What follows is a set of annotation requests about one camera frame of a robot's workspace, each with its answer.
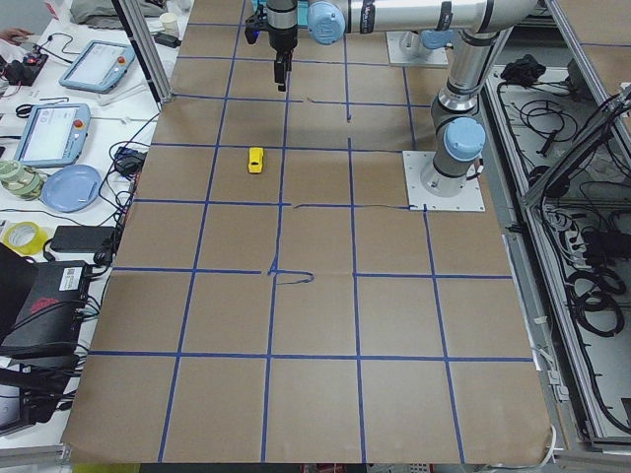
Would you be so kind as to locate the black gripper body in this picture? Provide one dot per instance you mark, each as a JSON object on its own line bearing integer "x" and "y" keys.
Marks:
{"x": 282, "y": 41}

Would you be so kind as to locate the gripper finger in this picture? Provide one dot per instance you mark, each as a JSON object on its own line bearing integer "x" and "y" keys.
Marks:
{"x": 288, "y": 61}
{"x": 280, "y": 71}

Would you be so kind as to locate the yellow toy beetle car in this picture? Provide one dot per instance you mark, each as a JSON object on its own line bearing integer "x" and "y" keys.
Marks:
{"x": 255, "y": 160}

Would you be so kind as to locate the white paper cup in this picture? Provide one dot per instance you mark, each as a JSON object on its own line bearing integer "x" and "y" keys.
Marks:
{"x": 170, "y": 24}

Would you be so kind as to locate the far blue teach pendant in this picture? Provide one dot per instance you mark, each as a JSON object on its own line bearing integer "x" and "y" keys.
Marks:
{"x": 99, "y": 67}

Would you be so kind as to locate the blue teach pendant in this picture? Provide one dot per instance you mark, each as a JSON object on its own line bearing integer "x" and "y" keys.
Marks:
{"x": 99, "y": 67}
{"x": 54, "y": 135}

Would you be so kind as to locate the near blue teach pendant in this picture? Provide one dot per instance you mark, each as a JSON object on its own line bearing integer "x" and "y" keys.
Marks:
{"x": 54, "y": 135}

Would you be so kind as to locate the blue plastic plate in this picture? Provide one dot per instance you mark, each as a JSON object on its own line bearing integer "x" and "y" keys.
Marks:
{"x": 71, "y": 189}

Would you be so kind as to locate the black power adapter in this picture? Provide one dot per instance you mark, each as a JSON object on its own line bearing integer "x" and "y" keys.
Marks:
{"x": 80, "y": 239}

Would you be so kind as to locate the camouflage tape roll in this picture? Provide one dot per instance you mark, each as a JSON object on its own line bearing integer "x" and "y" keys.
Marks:
{"x": 22, "y": 181}

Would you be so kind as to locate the yellow tape roll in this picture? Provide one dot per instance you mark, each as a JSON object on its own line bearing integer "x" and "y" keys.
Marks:
{"x": 26, "y": 238}

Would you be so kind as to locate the black computer box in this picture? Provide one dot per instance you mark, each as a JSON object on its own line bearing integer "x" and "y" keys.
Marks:
{"x": 40, "y": 305}

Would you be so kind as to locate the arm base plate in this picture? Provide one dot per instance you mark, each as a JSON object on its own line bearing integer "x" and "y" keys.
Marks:
{"x": 435, "y": 59}
{"x": 429, "y": 190}

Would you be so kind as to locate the aluminium frame post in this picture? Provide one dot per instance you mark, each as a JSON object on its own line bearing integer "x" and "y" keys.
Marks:
{"x": 145, "y": 48}

